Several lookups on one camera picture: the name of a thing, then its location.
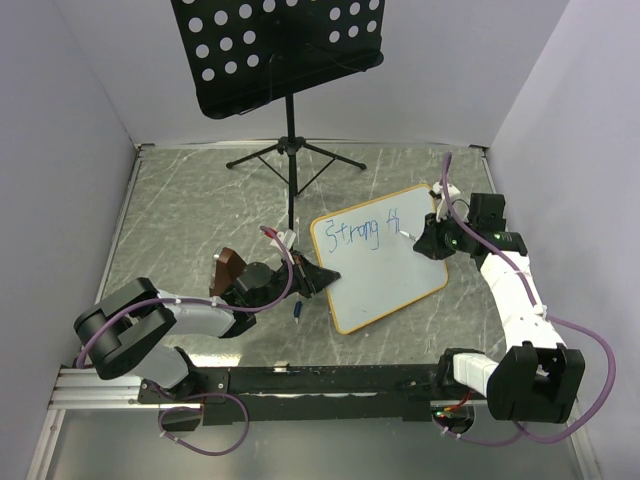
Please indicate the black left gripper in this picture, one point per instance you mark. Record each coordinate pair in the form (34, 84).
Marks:
(312, 278)

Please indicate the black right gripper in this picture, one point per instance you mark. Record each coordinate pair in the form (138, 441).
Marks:
(429, 243)

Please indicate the white whiteboard marker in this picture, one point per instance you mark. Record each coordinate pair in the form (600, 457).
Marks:
(408, 235)

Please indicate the blue marker cap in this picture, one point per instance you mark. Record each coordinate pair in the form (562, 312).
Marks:
(297, 311)

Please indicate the yellow framed whiteboard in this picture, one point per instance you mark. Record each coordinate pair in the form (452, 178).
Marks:
(380, 272)

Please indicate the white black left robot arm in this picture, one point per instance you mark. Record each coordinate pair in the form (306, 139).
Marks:
(124, 333)

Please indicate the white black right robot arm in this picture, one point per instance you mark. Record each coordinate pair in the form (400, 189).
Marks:
(538, 378)

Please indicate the brown wooden eraser block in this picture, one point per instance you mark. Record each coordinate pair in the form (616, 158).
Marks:
(227, 266)

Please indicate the black music stand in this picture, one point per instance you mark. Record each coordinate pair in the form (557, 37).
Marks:
(244, 55)

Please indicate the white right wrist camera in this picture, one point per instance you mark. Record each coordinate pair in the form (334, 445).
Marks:
(445, 194)

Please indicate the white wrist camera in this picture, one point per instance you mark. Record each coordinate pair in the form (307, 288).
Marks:
(281, 239)
(445, 194)

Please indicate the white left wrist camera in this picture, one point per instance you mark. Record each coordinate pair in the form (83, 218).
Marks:
(281, 239)

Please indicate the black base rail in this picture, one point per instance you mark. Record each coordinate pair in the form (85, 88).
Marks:
(300, 393)

